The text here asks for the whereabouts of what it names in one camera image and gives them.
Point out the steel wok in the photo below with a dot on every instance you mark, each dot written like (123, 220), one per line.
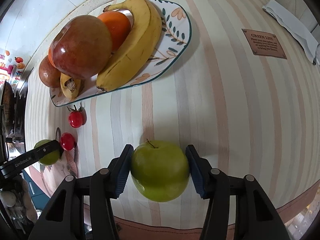
(7, 100)

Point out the large red apple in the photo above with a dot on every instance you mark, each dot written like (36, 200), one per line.
(80, 47)

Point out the folded white cloth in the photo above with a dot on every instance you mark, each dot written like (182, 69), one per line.
(292, 22)

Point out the green apple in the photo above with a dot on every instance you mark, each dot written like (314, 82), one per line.
(160, 170)
(51, 158)

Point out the floral ceramic plate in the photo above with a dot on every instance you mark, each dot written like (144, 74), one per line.
(175, 30)

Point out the person's left hand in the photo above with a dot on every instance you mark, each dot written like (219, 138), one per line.
(7, 198)

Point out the striped tablecloth with cat print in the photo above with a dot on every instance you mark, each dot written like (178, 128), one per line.
(225, 105)

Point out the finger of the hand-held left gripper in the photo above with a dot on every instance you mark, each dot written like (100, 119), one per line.
(47, 148)

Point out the black gas stove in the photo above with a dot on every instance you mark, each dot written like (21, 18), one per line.
(22, 105)

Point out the brown leather label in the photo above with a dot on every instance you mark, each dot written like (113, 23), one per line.
(265, 43)

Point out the brownish red apple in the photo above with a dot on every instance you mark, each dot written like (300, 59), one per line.
(48, 73)

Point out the red cherry tomato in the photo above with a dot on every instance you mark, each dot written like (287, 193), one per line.
(67, 141)
(75, 120)

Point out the yellow banana with dark marks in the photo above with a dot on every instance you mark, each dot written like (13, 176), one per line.
(140, 55)

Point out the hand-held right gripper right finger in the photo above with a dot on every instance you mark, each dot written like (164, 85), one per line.
(197, 172)

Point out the colourful wall stickers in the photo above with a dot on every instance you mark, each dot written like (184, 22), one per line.
(11, 67)

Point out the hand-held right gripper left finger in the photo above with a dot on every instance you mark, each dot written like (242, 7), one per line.
(123, 172)

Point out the curved yellow banana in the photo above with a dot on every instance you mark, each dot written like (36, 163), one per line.
(140, 12)

